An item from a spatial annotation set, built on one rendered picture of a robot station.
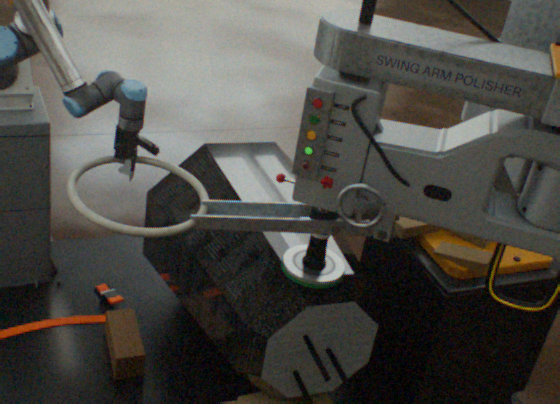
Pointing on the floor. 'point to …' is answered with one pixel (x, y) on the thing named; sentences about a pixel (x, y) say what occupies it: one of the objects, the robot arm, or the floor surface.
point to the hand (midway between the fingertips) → (131, 174)
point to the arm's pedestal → (25, 195)
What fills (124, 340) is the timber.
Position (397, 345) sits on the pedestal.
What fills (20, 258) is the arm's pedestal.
